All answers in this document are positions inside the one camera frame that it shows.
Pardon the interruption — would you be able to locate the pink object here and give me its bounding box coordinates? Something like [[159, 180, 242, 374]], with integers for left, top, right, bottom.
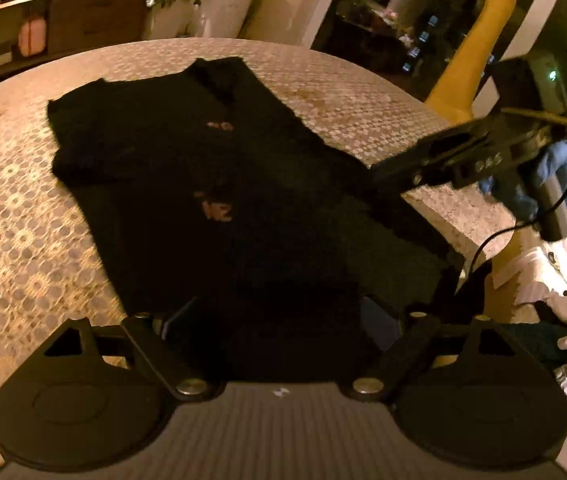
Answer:
[[18, 17, 47, 57]]

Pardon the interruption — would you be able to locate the yellow plush toy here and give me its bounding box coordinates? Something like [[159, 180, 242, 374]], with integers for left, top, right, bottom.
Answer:
[[423, 0, 532, 127]]

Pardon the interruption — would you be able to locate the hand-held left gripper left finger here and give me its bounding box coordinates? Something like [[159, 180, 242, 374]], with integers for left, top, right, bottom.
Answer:
[[44, 297, 214, 403]]

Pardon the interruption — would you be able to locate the black star print shirt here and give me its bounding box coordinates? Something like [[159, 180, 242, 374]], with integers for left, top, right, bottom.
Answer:
[[46, 56, 464, 386]]

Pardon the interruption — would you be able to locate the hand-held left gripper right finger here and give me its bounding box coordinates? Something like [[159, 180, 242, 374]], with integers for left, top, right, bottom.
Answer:
[[351, 296, 520, 403]]

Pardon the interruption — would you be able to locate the wooden sideboard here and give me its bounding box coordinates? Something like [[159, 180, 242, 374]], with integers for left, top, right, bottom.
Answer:
[[0, 0, 152, 97]]

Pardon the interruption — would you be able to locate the black cable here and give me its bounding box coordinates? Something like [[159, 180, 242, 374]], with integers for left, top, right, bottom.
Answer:
[[466, 217, 545, 286]]

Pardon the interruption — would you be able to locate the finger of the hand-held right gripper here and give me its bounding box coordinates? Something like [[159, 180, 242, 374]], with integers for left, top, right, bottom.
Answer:
[[369, 122, 485, 182], [377, 159, 465, 196]]

